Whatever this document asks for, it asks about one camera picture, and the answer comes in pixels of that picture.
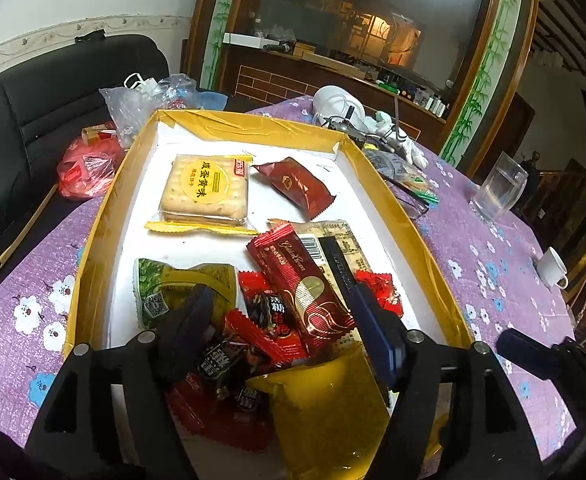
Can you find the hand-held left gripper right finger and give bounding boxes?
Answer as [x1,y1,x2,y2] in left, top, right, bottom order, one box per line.
[349,282,546,480]

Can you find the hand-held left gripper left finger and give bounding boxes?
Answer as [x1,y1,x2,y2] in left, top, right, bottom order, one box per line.
[25,284,216,480]

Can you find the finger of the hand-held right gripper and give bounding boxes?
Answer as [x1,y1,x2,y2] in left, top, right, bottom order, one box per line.
[496,327,561,381]

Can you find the yellow green pea packet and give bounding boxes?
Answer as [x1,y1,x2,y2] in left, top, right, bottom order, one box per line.
[133,258,238,331]

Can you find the yellow snack bag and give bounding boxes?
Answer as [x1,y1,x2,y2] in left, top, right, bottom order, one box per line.
[247,342,394,480]

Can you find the long dark red wafer packet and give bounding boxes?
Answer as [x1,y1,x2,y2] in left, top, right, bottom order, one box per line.
[247,222,356,356]

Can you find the orange cracker packet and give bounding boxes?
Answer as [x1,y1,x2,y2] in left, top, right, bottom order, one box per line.
[268,218,374,321]

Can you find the yellow cardboard box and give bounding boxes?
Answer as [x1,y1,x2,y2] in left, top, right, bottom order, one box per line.
[65,109,474,480]

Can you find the white cup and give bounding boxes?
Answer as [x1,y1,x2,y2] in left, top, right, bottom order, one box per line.
[536,246,570,289]

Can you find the purple floral tablecloth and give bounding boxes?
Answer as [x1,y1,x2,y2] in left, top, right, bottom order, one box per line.
[0,95,578,466]

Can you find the square cracker packet yellow label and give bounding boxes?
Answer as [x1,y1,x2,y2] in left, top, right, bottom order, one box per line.
[145,154,258,236]

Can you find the black eyeglasses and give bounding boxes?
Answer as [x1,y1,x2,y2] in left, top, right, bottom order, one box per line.
[380,170,431,221]

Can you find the round cracker packet green edge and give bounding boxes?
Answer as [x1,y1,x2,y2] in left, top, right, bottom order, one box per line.
[388,165,441,206]

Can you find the glass pitcher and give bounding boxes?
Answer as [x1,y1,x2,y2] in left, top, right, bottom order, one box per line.
[469,151,530,224]

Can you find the dark red pillow packet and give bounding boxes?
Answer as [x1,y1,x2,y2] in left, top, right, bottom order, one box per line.
[251,156,336,220]

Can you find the grey zip bag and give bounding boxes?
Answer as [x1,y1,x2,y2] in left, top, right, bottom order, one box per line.
[365,147,414,181]

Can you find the wooden stick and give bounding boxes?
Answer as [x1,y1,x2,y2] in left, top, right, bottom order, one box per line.
[0,182,60,306]

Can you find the red plastic bag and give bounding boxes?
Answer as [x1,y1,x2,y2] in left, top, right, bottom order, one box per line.
[57,135,126,201]

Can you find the white gloves bundle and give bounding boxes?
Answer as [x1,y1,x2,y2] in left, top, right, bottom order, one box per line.
[368,110,428,168]

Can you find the clear plastic bag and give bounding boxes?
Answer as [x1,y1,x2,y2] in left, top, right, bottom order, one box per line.
[99,74,228,148]

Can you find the row of small bottles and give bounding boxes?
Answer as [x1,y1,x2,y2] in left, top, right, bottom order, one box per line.
[413,87,448,118]

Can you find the white face mask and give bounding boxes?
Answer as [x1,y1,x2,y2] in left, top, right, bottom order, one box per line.
[124,72,158,96]

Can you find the black leather sofa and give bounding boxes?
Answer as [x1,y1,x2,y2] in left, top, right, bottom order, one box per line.
[0,34,171,281]

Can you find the wooden glass display cabinet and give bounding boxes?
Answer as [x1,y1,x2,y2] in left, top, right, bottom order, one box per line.
[183,0,538,171]

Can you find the long white box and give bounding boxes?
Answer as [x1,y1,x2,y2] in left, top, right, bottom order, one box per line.
[223,32,281,50]

